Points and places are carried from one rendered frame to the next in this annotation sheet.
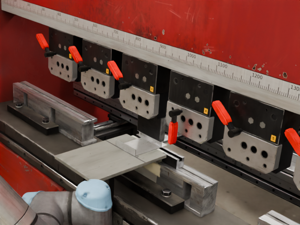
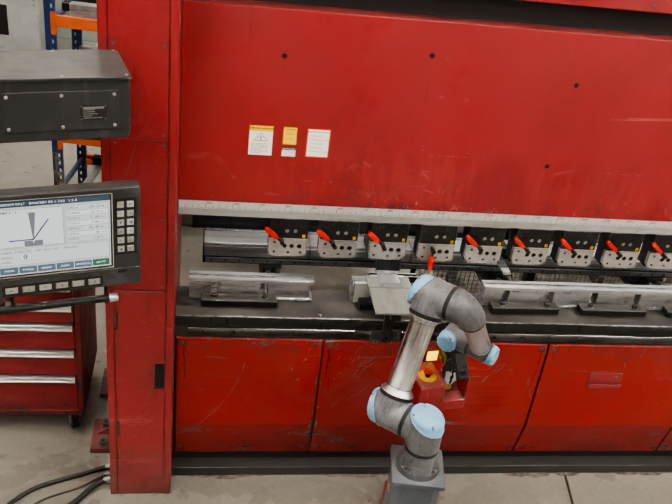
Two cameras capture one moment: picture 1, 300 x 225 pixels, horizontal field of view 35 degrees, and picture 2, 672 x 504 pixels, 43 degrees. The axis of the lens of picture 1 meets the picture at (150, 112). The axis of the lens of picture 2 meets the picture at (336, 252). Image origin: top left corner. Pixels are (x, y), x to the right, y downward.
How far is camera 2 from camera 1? 2.86 m
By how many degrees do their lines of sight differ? 51
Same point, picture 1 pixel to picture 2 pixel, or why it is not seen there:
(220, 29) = (465, 195)
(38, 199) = (454, 333)
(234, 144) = (473, 254)
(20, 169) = (252, 348)
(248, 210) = not seen: hidden behind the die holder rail
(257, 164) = (489, 259)
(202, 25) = (450, 195)
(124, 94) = (374, 250)
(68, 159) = (385, 310)
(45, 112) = (251, 290)
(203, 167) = not seen: hidden behind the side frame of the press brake
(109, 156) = (394, 296)
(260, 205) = not seen: hidden behind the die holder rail
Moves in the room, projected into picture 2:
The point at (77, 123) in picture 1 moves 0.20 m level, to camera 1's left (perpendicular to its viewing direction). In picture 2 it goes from (302, 286) to (270, 305)
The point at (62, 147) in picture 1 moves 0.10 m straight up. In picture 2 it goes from (305, 310) to (307, 289)
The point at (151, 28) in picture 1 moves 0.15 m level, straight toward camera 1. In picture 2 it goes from (404, 202) to (437, 216)
